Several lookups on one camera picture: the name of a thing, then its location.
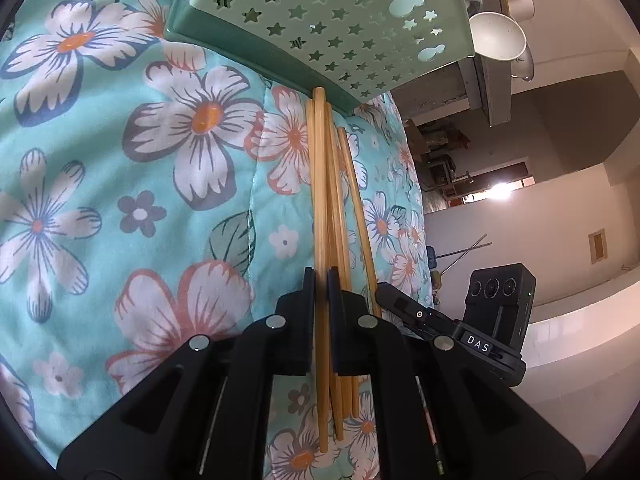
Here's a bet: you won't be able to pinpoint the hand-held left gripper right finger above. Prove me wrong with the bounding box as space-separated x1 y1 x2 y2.
327 269 586 480

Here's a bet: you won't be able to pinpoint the floral teal quilted blanket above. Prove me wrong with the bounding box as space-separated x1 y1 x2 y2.
0 0 436 480

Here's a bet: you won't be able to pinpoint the wooden chopstick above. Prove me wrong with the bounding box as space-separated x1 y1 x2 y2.
312 87 331 455

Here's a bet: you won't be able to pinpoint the broom sticks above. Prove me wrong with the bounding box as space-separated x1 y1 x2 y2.
435 232 493 273

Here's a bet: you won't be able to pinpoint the bundle of wooden chopsticks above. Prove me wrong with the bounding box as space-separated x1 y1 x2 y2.
305 97 383 441

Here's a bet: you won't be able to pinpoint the white plastic soup spoon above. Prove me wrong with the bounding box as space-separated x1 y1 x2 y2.
468 11 528 61

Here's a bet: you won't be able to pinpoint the cardboard box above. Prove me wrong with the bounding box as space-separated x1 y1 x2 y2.
404 119 433 161

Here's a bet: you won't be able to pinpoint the green star-cutout utensil holder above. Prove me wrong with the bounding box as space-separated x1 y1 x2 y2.
165 0 476 116

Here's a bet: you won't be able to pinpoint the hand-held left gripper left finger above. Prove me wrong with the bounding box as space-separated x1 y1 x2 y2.
57 266 318 480

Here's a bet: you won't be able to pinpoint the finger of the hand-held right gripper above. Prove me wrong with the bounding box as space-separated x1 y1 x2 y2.
375 282 458 341

